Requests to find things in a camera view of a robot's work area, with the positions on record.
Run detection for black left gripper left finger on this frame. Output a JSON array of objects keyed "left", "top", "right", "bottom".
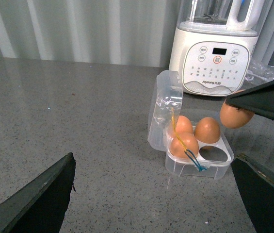
[{"left": 0, "top": 152, "right": 76, "bottom": 233}]

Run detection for blue rubber band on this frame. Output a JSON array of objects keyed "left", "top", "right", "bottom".
[{"left": 184, "top": 149, "right": 207, "bottom": 171}]

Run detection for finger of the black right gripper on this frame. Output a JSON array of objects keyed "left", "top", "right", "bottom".
[{"left": 226, "top": 80, "right": 274, "bottom": 120}]

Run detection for yellow rubber band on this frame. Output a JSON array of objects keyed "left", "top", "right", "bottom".
[{"left": 171, "top": 111, "right": 187, "bottom": 151}]

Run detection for white Joyoung blender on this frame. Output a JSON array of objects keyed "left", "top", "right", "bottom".
[{"left": 169, "top": 0, "right": 267, "bottom": 97}]

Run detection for brown egg in box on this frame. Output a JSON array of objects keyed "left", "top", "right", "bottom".
[
  {"left": 194, "top": 117, "right": 221, "bottom": 144},
  {"left": 171, "top": 116, "right": 193, "bottom": 138},
  {"left": 169, "top": 132, "right": 199, "bottom": 159}
]

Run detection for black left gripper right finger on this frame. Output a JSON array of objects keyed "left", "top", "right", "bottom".
[{"left": 231, "top": 153, "right": 274, "bottom": 233}]

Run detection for clear plastic egg box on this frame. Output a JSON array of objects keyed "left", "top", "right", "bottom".
[{"left": 147, "top": 70, "right": 234, "bottom": 180}]

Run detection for clear plastic bag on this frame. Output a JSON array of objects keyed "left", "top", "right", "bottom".
[{"left": 245, "top": 58, "right": 274, "bottom": 86}]

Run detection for brown egg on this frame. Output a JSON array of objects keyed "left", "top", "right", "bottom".
[
  {"left": 194, "top": 117, "right": 221, "bottom": 144},
  {"left": 171, "top": 116, "right": 193, "bottom": 138},
  {"left": 169, "top": 132, "right": 199, "bottom": 159},
  {"left": 220, "top": 99, "right": 255, "bottom": 129}
]

